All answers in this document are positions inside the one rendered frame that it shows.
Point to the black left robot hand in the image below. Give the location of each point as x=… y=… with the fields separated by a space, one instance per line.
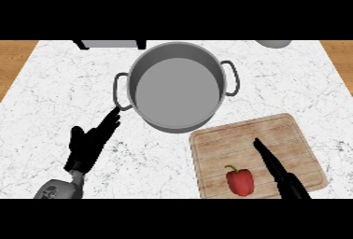
x=92 y=143

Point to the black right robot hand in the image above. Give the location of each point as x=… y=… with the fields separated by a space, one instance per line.
x=281 y=174

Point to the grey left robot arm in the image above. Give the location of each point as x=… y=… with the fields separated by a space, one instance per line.
x=62 y=188

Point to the red bell pepper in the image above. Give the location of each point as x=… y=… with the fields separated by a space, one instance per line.
x=241 y=182

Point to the wooden cutting board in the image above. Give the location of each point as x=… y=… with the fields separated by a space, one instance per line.
x=244 y=149

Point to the grey metal pot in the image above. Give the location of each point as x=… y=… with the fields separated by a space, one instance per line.
x=176 y=87

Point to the grey appliance with black legs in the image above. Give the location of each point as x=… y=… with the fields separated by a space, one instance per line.
x=110 y=44

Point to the pale grey round object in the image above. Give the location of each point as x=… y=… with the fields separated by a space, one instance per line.
x=274 y=43

